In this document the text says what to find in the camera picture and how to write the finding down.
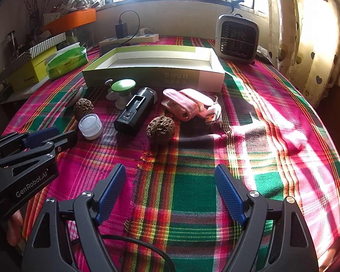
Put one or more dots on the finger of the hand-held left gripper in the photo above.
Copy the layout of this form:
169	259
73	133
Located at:
65	140
42	136

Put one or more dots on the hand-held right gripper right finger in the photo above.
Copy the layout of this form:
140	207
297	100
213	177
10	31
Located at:
229	192

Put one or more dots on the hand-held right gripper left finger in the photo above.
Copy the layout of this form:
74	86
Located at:
112	192

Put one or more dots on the dark brown walnut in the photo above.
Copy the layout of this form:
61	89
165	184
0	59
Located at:
83	109

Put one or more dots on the black and white oval gadget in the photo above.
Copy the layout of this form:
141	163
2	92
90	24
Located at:
77	93

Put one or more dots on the small white knob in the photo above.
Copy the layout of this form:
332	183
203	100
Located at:
111	94

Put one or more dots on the black rectangular device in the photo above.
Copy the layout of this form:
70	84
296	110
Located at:
130	116

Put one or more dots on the light brown walnut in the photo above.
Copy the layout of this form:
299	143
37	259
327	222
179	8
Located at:
161	129

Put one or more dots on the green mushroom-shaped knob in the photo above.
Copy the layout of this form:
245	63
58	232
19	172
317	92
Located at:
124	84

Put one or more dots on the pink translucent block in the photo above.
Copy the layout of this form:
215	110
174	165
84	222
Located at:
199	97
175	104

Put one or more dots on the white and green cardboard tray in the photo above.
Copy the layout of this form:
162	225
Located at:
147	78

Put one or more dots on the person's left hand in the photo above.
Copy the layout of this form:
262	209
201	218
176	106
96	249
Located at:
14	229

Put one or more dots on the plaid tablecloth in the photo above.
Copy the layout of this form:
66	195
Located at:
187	189

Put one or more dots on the yellow box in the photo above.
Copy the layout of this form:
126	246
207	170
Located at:
25	75

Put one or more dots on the green tissue pack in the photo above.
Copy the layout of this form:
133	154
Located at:
68	59

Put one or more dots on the striped box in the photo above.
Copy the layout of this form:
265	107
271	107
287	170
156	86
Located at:
45	44

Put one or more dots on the black phone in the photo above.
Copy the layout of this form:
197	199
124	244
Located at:
107	48

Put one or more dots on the orange box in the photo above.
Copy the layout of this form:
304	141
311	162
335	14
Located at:
73	19

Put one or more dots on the white power strip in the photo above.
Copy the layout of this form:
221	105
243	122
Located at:
141	37

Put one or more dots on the white plug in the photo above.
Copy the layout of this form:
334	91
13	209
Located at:
144	31

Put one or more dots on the pile of plastic bags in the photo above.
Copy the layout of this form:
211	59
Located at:
76	0

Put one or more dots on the grey desktop fan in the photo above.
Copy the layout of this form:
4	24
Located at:
235	38

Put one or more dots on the heart-patterned curtain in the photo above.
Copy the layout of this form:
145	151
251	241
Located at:
314	48

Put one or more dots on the black window hook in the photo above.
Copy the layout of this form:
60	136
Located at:
235	2

